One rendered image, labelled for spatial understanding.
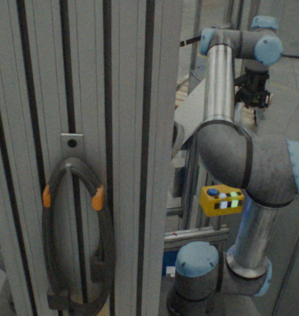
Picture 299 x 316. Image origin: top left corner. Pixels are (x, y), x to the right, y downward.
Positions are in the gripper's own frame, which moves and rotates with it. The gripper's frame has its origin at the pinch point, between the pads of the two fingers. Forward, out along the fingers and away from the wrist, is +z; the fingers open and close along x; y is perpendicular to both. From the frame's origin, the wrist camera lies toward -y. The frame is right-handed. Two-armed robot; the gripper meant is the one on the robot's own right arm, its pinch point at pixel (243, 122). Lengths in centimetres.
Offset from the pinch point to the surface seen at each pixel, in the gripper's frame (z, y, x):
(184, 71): 148, -431, 129
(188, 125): 31, -57, 2
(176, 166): 64, -69, 2
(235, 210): 47.8, -9.5, 9.2
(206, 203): 44.6, -12.2, -3.5
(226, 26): -10, -85, 28
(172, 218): 148, -118, 20
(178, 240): 65, -13, -14
